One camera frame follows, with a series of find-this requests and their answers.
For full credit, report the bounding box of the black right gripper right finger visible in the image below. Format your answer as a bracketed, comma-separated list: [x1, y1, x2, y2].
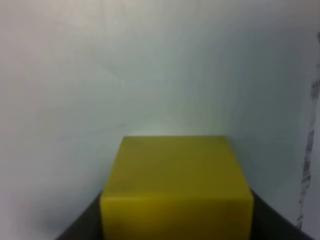
[250, 191, 313, 240]

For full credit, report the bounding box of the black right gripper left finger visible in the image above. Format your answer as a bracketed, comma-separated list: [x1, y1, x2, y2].
[56, 193, 104, 240]

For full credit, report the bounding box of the yellow cube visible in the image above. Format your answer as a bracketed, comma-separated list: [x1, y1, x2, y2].
[100, 136, 254, 240]

